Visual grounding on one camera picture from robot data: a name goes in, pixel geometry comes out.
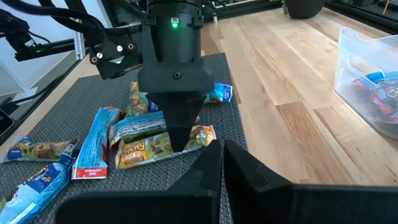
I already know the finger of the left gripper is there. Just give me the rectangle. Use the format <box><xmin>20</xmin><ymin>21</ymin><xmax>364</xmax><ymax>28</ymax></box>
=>
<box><xmin>147</xmin><ymin>92</ymin><xmax>180</xmax><ymax>152</ymax></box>
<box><xmin>177</xmin><ymin>92</ymin><xmax>206</xmax><ymax>152</ymax></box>

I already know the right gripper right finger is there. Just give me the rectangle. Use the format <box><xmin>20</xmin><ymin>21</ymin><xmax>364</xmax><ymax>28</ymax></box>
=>
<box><xmin>223</xmin><ymin>139</ymin><xmax>398</xmax><ymax>224</ymax></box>

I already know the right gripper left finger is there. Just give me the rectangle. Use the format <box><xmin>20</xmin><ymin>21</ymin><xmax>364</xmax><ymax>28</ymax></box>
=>
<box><xmin>55</xmin><ymin>139</ymin><xmax>224</xmax><ymax>224</ymax></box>

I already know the green chewy granola bar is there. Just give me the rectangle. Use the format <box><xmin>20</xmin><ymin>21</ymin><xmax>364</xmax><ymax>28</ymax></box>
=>
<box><xmin>125</xmin><ymin>81</ymin><xmax>150</xmax><ymax>118</ymax></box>
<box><xmin>114</xmin><ymin>124</ymin><xmax>218</xmax><ymax>170</ymax></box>

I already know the blue red chocolate chip bar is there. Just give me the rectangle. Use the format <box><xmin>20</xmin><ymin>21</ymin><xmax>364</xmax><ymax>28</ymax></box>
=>
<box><xmin>353</xmin><ymin>70</ymin><xmax>398</xmax><ymax>105</ymax></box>
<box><xmin>368</xmin><ymin>90</ymin><xmax>398</xmax><ymax>126</ymax></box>
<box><xmin>203</xmin><ymin>83</ymin><xmax>234</xmax><ymax>105</ymax></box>
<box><xmin>108</xmin><ymin>111</ymin><xmax>169</xmax><ymax>149</ymax></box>
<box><xmin>71</xmin><ymin>106</ymin><xmax>126</xmax><ymax>180</ymax></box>

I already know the grey woven placemat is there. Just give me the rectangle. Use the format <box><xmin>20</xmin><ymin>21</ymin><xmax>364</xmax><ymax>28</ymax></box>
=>
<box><xmin>0</xmin><ymin>52</ymin><xmax>248</xmax><ymax>224</ymax></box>

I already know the dark blue oatmeal raisin bar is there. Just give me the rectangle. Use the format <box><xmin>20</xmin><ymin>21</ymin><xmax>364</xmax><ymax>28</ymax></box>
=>
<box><xmin>1</xmin><ymin>135</ymin><xmax>78</xmax><ymax>164</ymax></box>
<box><xmin>0</xmin><ymin>161</ymin><xmax>72</xmax><ymax>224</ymax></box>

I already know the clear plastic bin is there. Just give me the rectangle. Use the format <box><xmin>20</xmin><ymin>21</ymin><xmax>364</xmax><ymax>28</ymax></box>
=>
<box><xmin>333</xmin><ymin>27</ymin><xmax>398</xmax><ymax>140</ymax></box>

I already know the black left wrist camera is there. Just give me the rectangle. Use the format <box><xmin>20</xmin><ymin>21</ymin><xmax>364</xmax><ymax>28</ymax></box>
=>
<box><xmin>90</xmin><ymin>30</ymin><xmax>144</xmax><ymax>80</ymax></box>

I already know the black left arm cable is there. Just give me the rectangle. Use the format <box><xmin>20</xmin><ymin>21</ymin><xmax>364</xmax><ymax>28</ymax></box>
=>
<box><xmin>0</xmin><ymin>0</ymin><xmax>144</xmax><ymax>37</ymax></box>

